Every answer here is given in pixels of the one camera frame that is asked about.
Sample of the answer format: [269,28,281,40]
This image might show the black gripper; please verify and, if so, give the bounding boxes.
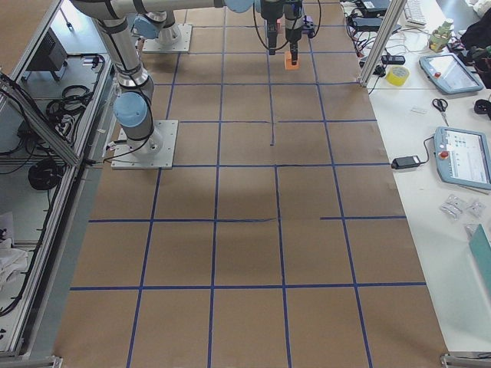
[283,1,303,66]

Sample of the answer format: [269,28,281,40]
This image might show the near teach pendant tablet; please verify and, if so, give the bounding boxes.
[433,126,490,190]

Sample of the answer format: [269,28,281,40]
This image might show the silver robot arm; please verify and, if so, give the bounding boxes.
[132,1,304,70]
[72,0,304,106]

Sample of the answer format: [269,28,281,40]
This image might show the aluminium frame post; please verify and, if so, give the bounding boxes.
[358,0,406,87]

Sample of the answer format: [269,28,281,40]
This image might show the teach pendant tablet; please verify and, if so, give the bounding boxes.
[419,54,484,94]
[433,126,490,190]

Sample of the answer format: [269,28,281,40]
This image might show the purple foam cube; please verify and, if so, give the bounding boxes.
[302,15,315,38]

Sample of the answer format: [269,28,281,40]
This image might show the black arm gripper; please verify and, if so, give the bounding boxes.
[260,0,285,54]

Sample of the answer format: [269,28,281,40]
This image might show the black handled scissors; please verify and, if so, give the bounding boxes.
[432,98,449,127]

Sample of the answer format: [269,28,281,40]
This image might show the far teach pendant tablet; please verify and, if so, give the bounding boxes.
[419,54,484,94]

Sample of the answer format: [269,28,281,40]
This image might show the brown paper table cover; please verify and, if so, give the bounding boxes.
[54,1,445,367]

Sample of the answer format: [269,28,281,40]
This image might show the black power adapter brick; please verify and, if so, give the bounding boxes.
[390,156,422,170]

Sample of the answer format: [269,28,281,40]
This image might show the orange foam cube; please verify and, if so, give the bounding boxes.
[284,51,300,71]

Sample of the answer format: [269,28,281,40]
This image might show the teal folder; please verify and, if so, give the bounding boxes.
[469,225,491,296]

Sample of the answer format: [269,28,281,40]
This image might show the red foam cube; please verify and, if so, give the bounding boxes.
[276,18,284,34]

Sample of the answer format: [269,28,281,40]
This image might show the yellow tape roll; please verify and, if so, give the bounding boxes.
[386,65,410,87]

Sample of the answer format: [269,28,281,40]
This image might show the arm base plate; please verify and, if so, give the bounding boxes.
[110,120,179,169]
[143,23,193,54]

